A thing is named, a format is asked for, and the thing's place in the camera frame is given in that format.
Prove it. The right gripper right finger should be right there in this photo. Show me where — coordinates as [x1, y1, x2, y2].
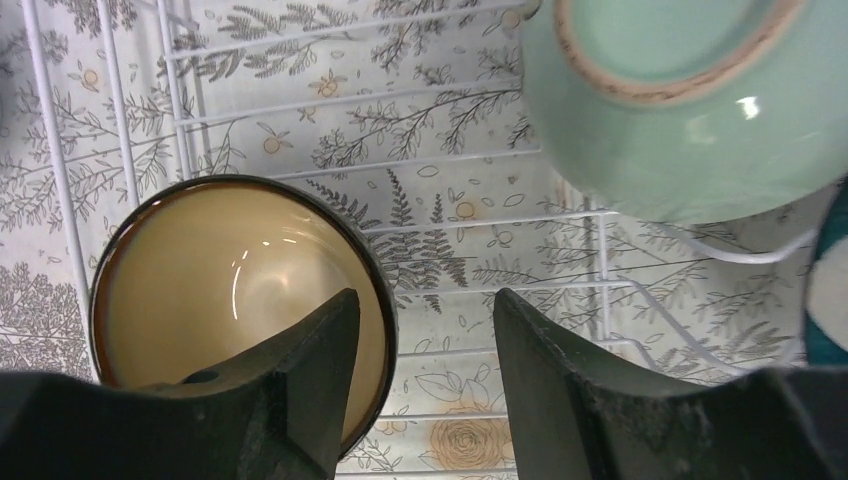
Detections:
[493, 289, 847, 479]

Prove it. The black gold striped bowl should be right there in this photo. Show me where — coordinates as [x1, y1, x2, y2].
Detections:
[88, 174, 398, 453]

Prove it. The white wire dish rack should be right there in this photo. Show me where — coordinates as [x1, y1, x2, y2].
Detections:
[19, 0, 823, 480]

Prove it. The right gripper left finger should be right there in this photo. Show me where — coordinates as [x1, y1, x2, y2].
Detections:
[1, 289, 359, 479]

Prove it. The teal white mug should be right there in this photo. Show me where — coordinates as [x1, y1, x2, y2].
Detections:
[802, 184, 847, 366]

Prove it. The floral patterned table mat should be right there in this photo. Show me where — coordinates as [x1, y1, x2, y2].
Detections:
[0, 0, 848, 480]

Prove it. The pale green ceramic bowl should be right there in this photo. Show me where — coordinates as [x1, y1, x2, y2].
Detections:
[520, 1, 847, 224]

